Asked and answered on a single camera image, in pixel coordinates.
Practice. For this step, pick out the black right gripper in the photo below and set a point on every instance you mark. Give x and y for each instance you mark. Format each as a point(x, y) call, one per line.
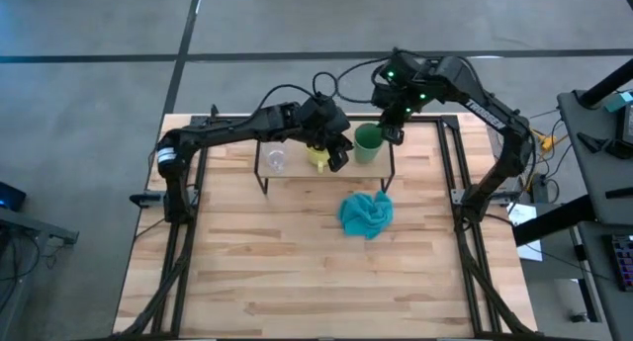
point(395, 109)

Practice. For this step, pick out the black device with blue light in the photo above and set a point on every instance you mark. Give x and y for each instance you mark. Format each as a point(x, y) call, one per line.
point(12, 195)

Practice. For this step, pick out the clear plastic mug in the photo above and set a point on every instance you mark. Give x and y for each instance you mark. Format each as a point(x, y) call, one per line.
point(277, 158)

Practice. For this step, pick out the grey desk with keyboard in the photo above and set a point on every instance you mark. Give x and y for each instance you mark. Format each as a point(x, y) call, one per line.
point(601, 281)

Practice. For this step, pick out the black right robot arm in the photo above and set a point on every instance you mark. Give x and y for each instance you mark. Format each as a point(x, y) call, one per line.
point(475, 104)

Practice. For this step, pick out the dark keyboard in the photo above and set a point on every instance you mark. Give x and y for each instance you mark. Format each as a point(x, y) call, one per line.
point(624, 262)

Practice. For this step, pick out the white paper sheet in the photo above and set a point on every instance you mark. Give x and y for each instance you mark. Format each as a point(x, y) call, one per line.
point(525, 213)

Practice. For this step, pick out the grey desk with tools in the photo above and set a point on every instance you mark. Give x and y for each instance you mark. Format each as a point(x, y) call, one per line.
point(593, 173)

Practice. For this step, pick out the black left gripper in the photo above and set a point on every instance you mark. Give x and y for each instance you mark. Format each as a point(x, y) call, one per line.
point(332, 136)

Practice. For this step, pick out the teal small box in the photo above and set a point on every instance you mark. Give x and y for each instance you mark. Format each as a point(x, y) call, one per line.
point(620, 101)

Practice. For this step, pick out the black desk beam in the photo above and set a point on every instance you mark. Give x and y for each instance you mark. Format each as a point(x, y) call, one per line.
point(549, 222)

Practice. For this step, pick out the dark flat device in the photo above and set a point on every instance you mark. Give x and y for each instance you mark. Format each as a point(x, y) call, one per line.
point(629, 123)

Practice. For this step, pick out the black round pole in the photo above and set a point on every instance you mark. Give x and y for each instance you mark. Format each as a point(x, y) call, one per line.
point(608, 84)

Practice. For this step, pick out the black flat bar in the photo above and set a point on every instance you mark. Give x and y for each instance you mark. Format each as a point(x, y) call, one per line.
point(620, 193)

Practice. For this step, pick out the black angled tool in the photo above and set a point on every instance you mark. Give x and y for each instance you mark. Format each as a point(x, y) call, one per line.
point(598, 144)

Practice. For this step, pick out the yellow mug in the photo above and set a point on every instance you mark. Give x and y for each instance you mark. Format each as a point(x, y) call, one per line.
point(316, 155)

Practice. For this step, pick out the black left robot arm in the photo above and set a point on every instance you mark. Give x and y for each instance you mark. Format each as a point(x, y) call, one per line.
point(222, 131)

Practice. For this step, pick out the grey metal bracket plate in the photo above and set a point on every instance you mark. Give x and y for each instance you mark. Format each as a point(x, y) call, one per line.
point(457, 196)

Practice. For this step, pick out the teal crumpled cloth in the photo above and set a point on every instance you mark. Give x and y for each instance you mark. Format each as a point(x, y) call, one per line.
point(366, 215)

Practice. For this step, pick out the grey side table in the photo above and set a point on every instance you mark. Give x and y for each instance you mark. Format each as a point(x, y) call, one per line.
point(29, 225)

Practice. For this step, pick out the black bracket on table edge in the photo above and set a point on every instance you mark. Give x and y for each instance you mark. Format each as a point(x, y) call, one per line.
point(143, 198)

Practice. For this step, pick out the black aluminium mounting frame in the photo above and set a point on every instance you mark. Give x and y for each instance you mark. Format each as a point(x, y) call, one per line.
point(420, 118)

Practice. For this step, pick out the green plastic cup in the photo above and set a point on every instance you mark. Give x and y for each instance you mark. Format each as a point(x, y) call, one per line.
point(366, 143)

